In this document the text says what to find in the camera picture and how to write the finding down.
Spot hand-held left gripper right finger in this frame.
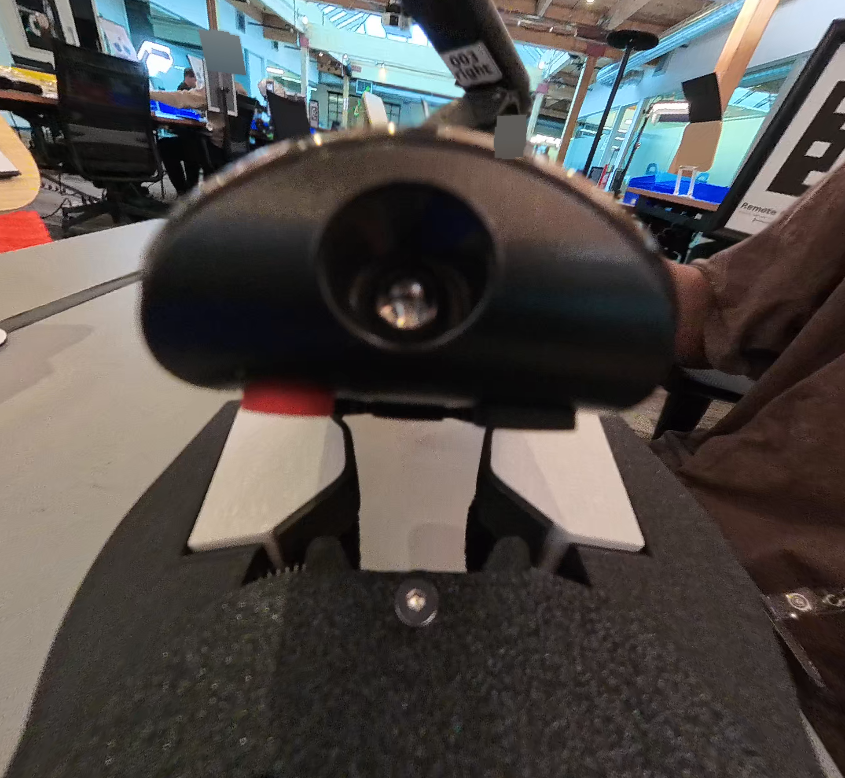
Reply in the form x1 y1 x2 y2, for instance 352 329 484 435
465 413 646 571

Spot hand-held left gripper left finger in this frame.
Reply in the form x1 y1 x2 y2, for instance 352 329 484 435
187 403 363 569

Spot person's right forearm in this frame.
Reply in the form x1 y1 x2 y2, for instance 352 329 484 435
665 259 720 371

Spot grey desk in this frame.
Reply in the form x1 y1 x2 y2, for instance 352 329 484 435
0 218 252 766

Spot person in brown shirt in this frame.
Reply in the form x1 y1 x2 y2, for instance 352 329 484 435
650 164 845 778

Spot black office chair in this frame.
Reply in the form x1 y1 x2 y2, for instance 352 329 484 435
51 40 167 221

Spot red mat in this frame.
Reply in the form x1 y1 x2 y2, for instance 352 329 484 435
0 210 54 255

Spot blue storage bins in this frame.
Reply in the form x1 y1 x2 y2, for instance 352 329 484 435
624 162 722 206

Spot white sign with black marker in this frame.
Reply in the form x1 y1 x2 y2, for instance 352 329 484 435
714 18 845 239

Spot tan cardboard panel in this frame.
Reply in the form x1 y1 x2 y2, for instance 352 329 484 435
668 73 725 176

